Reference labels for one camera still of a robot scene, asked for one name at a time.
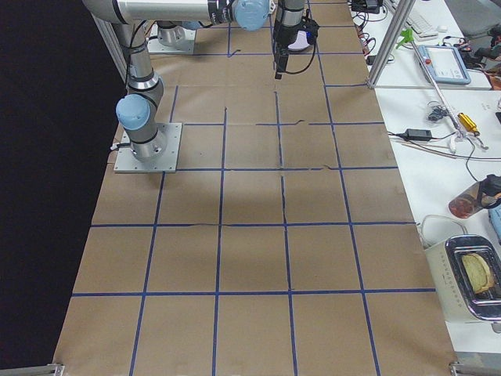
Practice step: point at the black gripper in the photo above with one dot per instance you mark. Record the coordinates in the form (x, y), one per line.
(282, 37)

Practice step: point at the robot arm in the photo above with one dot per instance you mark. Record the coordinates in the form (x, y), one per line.
(136, 112)
(172, 33)

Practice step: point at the lilac plate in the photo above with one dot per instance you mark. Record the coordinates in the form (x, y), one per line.
(301, 42)

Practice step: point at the green reach grabber tool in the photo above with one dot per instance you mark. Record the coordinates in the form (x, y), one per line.
(460, 131)

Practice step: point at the wooden chopstick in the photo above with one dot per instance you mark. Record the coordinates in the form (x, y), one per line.
(430, 151)

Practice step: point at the white keyboard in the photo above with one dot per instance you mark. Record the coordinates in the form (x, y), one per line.
(422, 29)

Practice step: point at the black power adapter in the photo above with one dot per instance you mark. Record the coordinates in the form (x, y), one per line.
(418, 134)

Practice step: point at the blue teach pendant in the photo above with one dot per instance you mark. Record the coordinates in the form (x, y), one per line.
(444, 64)

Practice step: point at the brown paper table cover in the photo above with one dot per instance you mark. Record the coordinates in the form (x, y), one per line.
(283, 244)

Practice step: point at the yellow tool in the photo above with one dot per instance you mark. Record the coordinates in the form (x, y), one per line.
(468, 124)

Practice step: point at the white toaster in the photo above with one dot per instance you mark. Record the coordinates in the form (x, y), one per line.
(459, 302)

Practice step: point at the bread slice in toaster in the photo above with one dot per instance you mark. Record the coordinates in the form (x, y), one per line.
(478, 272)

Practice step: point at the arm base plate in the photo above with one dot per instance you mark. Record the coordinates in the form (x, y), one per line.
(159, 155)
(185, 48)

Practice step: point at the aluminium frame post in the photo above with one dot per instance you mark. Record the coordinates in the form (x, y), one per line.
(395, 27)

